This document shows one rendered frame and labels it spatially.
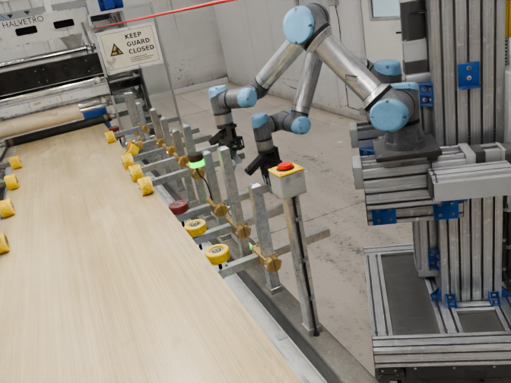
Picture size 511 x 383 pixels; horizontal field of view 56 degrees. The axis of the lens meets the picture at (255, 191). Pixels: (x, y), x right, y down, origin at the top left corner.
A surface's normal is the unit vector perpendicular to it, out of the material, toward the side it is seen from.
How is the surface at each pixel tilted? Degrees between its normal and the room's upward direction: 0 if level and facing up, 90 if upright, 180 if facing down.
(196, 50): 90
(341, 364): 0
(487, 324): 0
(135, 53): 90
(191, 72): 90
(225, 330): 0
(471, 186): 90
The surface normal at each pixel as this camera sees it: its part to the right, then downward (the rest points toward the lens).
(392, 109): -0.38, 0.50
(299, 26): -0.56, 0.31
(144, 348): -0.18, -0.91
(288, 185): 0.40, 0.28
